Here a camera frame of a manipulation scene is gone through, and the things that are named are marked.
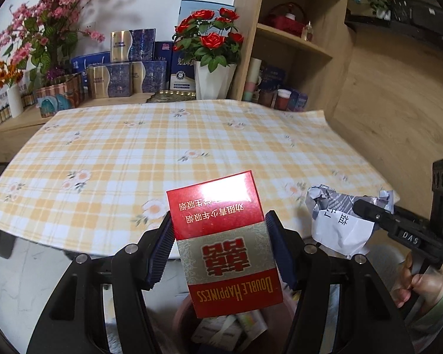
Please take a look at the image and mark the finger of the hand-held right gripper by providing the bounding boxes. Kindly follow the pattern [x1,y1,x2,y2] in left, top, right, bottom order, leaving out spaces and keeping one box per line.
[354,198,396,230]

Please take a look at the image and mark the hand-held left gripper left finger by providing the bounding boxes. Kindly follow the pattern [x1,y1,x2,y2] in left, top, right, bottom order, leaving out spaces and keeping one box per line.
[25,212,176,354]

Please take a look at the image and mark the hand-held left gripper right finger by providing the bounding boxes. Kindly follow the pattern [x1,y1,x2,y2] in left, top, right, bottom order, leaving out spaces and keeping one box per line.
[265,210,416,354]

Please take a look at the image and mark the grey white paper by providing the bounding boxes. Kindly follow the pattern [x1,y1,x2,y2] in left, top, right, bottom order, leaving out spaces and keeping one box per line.
[306,185,395,260]

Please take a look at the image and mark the red cigarette pack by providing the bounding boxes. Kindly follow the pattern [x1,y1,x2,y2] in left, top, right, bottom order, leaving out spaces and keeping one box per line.
[165,170,284,318]

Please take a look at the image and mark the brown trash bin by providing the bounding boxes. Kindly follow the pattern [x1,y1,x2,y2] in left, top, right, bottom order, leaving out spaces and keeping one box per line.
[172,291,299,354]

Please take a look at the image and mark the person's right forearm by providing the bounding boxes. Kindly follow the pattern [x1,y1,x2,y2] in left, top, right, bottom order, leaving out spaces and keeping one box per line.
[402,265,443,343]

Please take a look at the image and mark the person's right hand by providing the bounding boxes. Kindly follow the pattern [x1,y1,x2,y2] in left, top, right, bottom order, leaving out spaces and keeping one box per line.
[389,253,443,308]

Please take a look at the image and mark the light blue small box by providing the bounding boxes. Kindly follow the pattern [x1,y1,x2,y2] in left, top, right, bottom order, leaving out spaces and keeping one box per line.
[289,90,309,112]

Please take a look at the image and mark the wooden shelf unit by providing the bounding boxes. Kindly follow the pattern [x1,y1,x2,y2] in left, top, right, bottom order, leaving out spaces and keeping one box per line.
[229,0,355,117]

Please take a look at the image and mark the red paper cup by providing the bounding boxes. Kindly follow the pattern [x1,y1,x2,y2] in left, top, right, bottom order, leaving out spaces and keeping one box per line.
[274,88,292,110]

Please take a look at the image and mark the gold tray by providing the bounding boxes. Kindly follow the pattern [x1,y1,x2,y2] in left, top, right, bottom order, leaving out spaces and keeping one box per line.
[148,89,197,103]

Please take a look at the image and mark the dark blue box on shelf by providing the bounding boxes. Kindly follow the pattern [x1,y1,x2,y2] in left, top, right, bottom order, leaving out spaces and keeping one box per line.
[260,65,286,93]

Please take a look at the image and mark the blue gold gift box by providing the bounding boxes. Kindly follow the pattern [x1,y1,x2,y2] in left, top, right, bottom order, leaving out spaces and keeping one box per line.
[111,29,157,63]
[87,64,131,99]
[132,61,167,94]

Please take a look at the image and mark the red rose plant white pot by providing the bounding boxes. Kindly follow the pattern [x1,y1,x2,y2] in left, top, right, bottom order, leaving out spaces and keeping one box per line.
[172,7,244,100]

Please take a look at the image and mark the blue white box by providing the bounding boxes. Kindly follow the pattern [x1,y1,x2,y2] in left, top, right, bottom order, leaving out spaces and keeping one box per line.
[168,50,197,92]

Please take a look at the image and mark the stack of pastel paper cups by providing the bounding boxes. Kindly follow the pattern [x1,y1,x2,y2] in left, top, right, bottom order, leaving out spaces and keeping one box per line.
[243,57,263,102]

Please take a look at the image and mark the teal packet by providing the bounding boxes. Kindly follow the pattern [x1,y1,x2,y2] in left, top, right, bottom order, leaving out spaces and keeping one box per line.
[39,94,74,118]

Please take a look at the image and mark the striped box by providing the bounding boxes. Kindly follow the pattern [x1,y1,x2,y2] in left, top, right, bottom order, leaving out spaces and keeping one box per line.
[33,74,85,109]

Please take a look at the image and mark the black cabinet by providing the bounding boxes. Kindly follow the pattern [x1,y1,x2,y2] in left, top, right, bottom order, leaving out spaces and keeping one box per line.
[345,0,443,58]

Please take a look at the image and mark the blue box red mark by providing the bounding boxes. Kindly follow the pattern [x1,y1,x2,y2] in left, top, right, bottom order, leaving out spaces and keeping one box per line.
[154,40,176,63]

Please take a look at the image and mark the flat blue box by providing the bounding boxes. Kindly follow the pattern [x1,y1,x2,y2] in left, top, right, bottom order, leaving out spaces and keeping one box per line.
[71,52,111,76]

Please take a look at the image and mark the red basket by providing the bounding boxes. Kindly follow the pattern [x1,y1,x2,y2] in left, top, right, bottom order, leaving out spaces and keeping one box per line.
[268,3,307,37]

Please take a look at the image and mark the white vase orange flowers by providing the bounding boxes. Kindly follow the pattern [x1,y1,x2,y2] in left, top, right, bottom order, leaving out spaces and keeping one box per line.
[0,61,25,119]

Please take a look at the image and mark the tall light blue box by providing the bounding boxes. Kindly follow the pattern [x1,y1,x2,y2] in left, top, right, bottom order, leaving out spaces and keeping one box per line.
[179,0,237,26]

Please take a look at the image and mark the pink blossom plant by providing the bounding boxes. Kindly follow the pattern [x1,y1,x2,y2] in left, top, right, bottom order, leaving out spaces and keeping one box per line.
[0,0,128,82]

